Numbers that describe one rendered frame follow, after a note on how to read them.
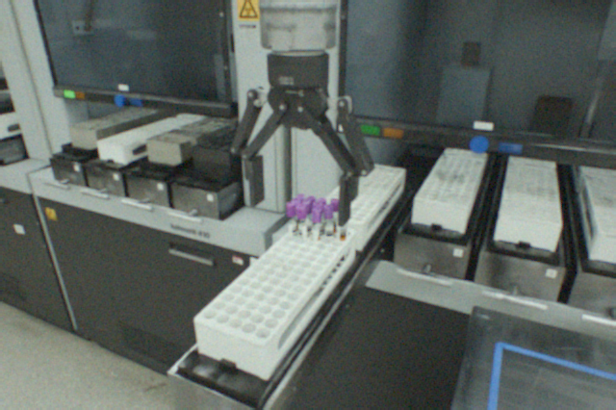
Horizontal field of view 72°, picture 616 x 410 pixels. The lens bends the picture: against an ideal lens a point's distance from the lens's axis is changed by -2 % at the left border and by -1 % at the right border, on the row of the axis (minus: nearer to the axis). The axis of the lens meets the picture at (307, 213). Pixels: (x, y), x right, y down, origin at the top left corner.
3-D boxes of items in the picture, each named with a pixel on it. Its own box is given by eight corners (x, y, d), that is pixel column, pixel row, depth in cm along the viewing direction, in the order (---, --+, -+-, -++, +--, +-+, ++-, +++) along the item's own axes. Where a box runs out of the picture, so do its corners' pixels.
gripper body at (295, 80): (250, 52, 49) (254, 130, 54) (317, 56, 46) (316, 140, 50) (282, 46, 55) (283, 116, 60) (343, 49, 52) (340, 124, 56)
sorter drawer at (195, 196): (298, 139, 162) (298, 115, 158) (332, 143, 156) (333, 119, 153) (162, 217, 103) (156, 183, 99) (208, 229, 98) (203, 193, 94)
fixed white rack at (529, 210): (502, 188, 102) (508, 164, 99) (550, 195, 98) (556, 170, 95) (492, 245, 78) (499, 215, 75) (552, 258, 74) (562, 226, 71)
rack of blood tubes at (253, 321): (302, 248, 77) (302, 217, 74) (355, 262, 73) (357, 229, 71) (197, 359, 53) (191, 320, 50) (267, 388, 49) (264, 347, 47)
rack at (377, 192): (362, 187, 103) (364, 162, 100) (403, 194, 99) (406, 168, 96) (308, 243, 79) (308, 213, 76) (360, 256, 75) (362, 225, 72)
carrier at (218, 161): (236, 173, 106) (234, 150, 103) (231, 176, 104) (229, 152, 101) (198, 166, 110) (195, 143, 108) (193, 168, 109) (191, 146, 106)
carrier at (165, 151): (187, 165, 112) (185, 141, 109) (182, 166, 110) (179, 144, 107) (153, 158, 116) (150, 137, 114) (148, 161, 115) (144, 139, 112)
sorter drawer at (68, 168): (201, 125, 180) (199, 104, 176) (228, 129, 174) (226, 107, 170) (39, 186, 121) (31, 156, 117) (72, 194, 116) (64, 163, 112)
